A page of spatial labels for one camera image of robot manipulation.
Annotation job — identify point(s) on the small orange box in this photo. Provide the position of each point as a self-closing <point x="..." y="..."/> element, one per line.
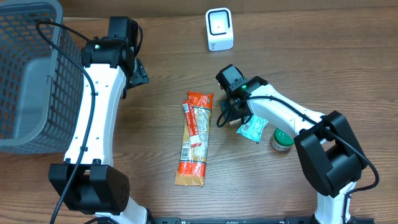
<point x="234" y="122"/>

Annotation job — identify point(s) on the green lid white jar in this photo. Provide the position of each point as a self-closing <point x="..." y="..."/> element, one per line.
<point x="281" y="141"/>

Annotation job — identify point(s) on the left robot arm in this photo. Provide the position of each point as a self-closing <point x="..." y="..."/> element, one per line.
<point x="86" y="180"/>

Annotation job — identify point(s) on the grey plastic mesh basket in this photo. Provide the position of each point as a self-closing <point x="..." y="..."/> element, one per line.
<point x="41" y="90"/>

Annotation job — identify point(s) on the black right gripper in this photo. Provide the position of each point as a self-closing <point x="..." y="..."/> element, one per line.
<point x="227" y="107"/>

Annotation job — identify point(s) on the teal snack packet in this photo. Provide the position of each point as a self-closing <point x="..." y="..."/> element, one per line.
<point x="253" y="128"/>

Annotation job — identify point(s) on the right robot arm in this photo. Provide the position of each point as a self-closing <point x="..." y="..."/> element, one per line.
<point x="329" y="153"/>

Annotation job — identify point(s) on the long orange noodle package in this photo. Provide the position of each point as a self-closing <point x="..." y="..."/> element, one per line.
<point x="196" y="133"/>

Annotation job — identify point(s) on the white barcode scanner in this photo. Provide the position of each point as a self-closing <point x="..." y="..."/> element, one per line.
<point x="219" y="29"/>

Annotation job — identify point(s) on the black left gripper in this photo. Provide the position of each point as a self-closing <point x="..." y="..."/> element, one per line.
<point x="140" y="76"/>

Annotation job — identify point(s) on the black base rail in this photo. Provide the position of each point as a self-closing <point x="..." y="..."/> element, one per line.
<point x="286" y="220"/>

